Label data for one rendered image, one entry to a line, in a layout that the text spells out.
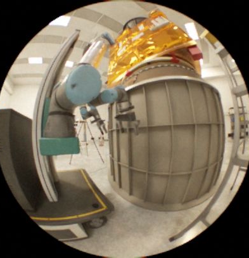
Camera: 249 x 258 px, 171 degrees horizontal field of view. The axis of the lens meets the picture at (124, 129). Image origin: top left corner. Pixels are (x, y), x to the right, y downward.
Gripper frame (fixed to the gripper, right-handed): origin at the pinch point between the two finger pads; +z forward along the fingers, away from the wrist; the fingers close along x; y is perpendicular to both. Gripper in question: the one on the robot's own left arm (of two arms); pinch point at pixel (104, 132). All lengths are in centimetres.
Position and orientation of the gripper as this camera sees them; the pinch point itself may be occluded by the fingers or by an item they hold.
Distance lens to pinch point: 93.2
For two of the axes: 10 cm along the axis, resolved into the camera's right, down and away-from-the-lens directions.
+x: -5.2, 1.8, 8.4
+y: 7.4, -3.9, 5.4
